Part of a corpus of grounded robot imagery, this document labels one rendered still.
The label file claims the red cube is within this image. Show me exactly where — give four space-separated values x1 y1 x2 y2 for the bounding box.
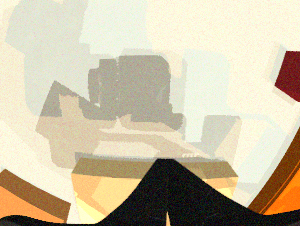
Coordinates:
275 51 300 102

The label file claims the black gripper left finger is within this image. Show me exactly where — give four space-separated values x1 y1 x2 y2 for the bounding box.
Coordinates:
0 159 169 226

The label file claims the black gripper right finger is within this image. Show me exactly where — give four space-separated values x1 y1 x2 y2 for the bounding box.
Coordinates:
166 158 300 226

